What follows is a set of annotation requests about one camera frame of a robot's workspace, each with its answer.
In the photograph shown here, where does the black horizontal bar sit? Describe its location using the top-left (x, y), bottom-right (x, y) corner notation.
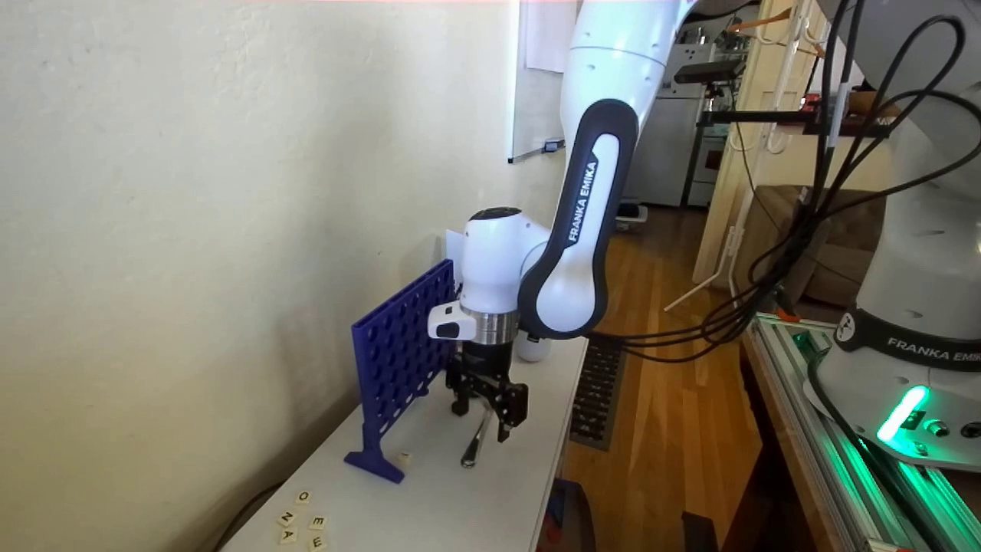
top-left (698, 105), bottom-right (886, 139)

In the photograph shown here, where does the brown couch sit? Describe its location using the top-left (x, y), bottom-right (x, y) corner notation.
top-left (732, 181), bottom-right (889, 312)

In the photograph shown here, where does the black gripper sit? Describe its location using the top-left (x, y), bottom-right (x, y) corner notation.
top-left (443, 340), bottom-right (529, 445)

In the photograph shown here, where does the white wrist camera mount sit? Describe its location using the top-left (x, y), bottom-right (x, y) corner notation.
top-left (425, 299), bottom-right (481, 348)

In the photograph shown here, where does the blue connect four frame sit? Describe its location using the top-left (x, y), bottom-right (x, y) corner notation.
top-left (342, 259), bottom-right (461, 486)

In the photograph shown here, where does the flat grey floor box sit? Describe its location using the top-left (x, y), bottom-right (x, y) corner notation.
top-left (611, 197), bottom-right (649, 229)

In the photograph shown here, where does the colourful book under table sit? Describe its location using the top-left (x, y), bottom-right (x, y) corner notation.
top-left (536, 477), bottom-right (597, 552)

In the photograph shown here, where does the blue marker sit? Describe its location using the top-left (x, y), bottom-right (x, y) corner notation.
top-left (506, 136), bottom-right (566, 166)

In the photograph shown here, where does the white low table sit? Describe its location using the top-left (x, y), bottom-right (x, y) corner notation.
top-left (220, 334), bottom-right (596, 552)

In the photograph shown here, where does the grey refrigerator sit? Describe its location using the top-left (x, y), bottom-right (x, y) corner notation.
top-left (620, 87), bottom-right (710, 210)

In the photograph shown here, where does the white leaning stick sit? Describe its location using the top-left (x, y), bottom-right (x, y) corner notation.
top-left (662, 219), bottom-right (743, 315)

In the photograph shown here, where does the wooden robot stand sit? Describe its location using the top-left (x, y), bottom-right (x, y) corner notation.
top-left (734, 315), bottom-right (852, 552)

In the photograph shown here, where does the wall whiteboard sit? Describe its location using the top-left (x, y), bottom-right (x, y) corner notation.
top-left (508, 0), bottom-right (585, 162)

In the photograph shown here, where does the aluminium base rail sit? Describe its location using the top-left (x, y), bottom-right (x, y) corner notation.
top-left (753, 310), bottom-right (981, 552)

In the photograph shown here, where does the silver spoon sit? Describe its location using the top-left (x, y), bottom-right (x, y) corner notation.
top-left (456, 410), bottom-right (494, 472)

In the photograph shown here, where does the white paper sheet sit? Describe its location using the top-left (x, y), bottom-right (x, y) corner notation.
top-left (521, 0), bottom-right (578, 76)

